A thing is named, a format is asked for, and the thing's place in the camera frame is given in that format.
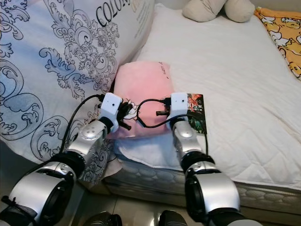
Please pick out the dark book with red cover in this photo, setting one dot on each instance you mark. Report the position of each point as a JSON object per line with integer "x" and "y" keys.
{"x": 198, "y": 115}

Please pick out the pink pillow with fist print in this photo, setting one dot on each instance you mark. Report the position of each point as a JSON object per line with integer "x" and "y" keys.
{"x": 141, "y": 84}

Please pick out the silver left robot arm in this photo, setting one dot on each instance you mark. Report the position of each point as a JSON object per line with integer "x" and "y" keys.
{"x": 89, "y": 141}

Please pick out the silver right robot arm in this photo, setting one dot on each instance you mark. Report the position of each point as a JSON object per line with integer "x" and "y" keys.
{"x": 188, "y": 141}

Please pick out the white quilted bed sheet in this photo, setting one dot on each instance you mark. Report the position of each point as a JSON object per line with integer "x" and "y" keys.
{"x": 216, "y": 61}

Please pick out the large white printed duvet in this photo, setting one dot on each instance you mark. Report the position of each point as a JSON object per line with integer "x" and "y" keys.
{"x": 66, "y": 56}

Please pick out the silver right robot leg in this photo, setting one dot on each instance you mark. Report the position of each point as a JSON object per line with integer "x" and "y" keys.
{"x": 171, "y": 219}

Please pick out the beige plush toy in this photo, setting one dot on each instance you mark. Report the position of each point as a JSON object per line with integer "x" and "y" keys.
{"x": 202, "y": 9}

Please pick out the yellow cartoon print blanket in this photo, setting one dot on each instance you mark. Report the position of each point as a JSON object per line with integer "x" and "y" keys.
{"x": 282, "y": 33}

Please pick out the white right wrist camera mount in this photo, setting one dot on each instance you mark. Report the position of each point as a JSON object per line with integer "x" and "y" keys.
{"x": 179, "y": 104}

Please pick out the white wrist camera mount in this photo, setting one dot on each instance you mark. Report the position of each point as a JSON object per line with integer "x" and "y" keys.
{"x": 110, "y": 106}
{"x": 179, "y": 104}

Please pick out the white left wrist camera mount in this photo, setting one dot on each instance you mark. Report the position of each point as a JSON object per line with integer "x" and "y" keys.
{"x": 110, "y": 106}

